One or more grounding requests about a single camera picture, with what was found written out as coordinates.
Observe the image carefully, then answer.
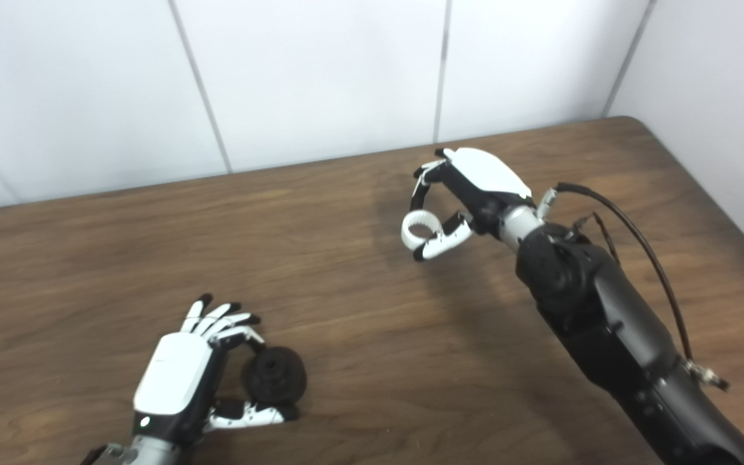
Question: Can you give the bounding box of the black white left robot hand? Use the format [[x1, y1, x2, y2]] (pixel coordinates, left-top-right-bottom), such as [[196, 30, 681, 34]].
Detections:
[[132, 294, 300, 446]]

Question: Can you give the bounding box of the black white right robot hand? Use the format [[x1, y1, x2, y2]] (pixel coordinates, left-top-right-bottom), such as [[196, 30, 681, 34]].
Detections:
[[413, 148, 533, 262]]

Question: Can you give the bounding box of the round black part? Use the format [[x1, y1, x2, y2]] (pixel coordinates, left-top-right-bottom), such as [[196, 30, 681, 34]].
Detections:
[[242, 347, 308, 406]]

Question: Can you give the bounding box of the white plastic ring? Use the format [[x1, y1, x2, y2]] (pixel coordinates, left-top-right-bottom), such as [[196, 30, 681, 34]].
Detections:
[[401, 211, 444, 251]]

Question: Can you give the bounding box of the thin black wire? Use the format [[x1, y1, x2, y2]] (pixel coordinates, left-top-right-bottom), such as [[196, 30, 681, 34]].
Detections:
[[572, 212, 621, 265]]

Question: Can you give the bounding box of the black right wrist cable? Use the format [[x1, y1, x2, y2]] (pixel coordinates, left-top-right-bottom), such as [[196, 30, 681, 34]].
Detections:
[[537, 183, 729, 391]]

